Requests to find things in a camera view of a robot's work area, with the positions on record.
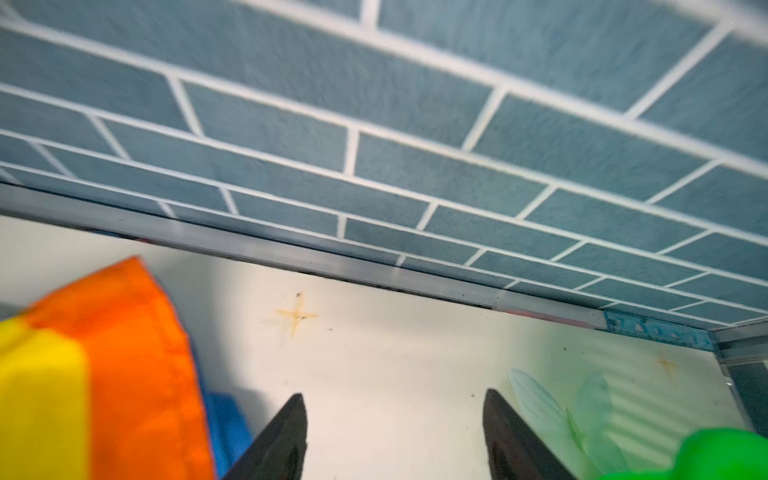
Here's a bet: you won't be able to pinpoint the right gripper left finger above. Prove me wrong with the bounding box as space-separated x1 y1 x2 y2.
223 393 308 480

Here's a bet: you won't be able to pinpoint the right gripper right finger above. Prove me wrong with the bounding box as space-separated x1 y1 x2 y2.
482 389 575 480

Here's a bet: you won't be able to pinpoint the multicolour shorts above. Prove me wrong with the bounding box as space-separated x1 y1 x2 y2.
1 257 253 479

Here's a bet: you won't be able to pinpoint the green plastic basket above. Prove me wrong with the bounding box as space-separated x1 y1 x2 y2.
602 428 767 480

